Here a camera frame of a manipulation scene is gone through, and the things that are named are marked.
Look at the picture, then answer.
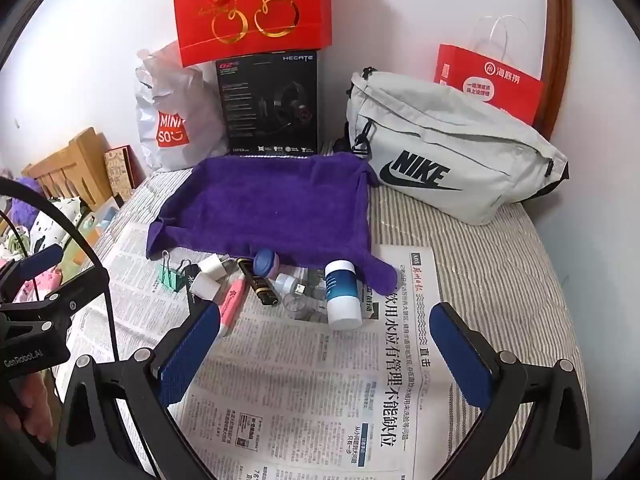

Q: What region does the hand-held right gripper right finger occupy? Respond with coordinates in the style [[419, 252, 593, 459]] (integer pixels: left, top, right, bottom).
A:
[[429, 302, 593, 480]]

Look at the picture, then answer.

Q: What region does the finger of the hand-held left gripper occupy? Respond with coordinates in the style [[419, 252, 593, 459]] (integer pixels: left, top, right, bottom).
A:
[[15, 272, 108, 326], [0, 245, 64, 296]]

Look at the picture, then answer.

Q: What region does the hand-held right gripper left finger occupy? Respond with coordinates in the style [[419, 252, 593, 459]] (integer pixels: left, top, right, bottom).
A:
[[55, 301, 221, 480]]

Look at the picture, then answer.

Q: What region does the white cylinder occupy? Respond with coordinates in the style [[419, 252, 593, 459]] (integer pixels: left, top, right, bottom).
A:
[[192, 272, 221, 298]]

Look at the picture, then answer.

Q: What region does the pink highlighter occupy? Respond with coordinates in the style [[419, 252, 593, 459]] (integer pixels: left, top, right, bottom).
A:
[[216, 276, 248, 338]]

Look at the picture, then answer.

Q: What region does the green binder clip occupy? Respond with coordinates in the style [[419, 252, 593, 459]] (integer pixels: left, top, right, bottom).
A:
[[159, 250, 187, 292]]

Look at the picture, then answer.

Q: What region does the white charger plug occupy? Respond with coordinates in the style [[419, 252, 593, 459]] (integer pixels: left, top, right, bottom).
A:
[[199, 253, 231, 281]]

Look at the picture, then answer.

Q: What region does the black gold battery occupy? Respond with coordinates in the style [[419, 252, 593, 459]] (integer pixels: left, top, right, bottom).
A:
[[236, 256, 278, 306]]

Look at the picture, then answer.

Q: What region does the small white usb adapter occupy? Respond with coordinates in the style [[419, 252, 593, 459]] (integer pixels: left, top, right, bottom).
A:
[[274, 272, 308, 295]]

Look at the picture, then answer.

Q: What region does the clear plastic cup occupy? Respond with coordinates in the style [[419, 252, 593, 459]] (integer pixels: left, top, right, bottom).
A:
[[284, 290, 313, 320]]

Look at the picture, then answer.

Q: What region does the blue round jar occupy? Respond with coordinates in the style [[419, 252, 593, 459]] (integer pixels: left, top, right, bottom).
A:
[[251, 250, 281, 278]]

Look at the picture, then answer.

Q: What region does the white blue bottle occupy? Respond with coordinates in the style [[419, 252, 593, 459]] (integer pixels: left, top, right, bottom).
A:
[[324, 259, 362, 331]]

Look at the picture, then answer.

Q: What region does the person's left hand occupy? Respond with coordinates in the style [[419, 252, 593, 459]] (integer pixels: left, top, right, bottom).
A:
[[0, 370, 53, 441]]

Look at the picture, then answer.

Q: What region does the white spotted pillow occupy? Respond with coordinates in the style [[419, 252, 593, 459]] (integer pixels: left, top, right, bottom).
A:
[[30, 197, 83, 256]]

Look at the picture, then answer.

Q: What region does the purple plush toy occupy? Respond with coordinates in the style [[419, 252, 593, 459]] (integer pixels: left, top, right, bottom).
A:
[[0, 170, 41, 231]]

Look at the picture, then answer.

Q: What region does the light blue white box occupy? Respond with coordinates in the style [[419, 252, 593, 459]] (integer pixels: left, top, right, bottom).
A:
[[90, 199, 123, 241]]

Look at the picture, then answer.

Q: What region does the wooden slatted furniture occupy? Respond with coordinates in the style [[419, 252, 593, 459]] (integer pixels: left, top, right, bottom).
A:
[[22, 127, 113, 211]]

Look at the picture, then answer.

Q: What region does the newspaper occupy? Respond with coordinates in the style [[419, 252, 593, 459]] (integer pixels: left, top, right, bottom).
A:
[[52, 222, 481, 480]]

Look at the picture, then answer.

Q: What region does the patterned book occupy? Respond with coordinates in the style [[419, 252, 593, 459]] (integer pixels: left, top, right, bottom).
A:
[[103, 145, 137, 201]]

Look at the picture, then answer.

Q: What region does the purple towel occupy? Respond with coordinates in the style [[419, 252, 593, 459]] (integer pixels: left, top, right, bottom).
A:
[[146, 154, 398, 296]]

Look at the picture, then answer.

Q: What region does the white plastic shopping bag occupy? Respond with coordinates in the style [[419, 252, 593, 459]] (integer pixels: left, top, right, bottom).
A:
[[134, 40, 231, 171]]

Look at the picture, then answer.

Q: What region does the black headset box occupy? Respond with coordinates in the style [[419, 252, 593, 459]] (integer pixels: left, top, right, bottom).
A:
[[215, 50, 321, 156]]

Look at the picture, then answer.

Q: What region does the grey waist bag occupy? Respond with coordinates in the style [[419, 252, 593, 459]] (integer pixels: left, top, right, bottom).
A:
[[332, 66, 571, 226]]

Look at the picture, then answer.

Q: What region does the red Haidilao paper bag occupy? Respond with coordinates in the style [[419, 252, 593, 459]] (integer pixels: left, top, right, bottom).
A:
[[433, 15, 544, 131]]

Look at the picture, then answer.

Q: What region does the black cable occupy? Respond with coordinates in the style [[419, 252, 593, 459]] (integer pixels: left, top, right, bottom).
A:
[[0, 177, 123, 363]]

